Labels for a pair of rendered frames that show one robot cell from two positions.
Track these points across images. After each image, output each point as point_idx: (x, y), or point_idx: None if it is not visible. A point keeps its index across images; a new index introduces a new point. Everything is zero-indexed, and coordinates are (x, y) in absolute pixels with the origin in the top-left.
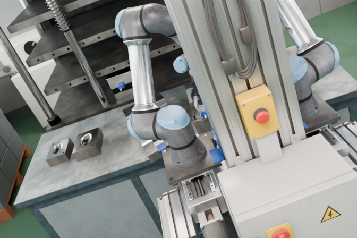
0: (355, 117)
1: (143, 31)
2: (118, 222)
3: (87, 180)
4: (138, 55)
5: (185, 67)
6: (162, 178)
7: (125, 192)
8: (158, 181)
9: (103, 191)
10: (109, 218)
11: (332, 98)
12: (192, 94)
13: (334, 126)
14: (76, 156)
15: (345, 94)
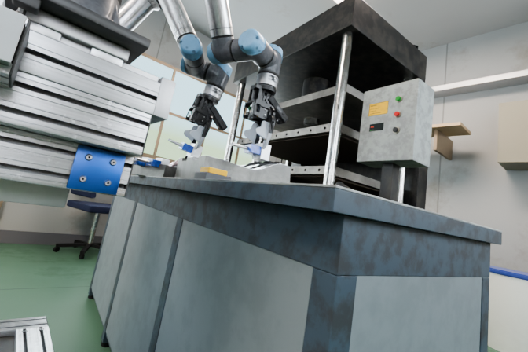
0: (319, 328)
1: None
2: (113, 251)
3: None
4: None
5: (181, 59)
6: (140, 218)
7: (128, 215)
8: (137, 221)
9: (126, 203)
10: (115, 240)
11: (266, 182)
12: (197, 125)
13: (270, 310)
14: None
15: (290, 184)
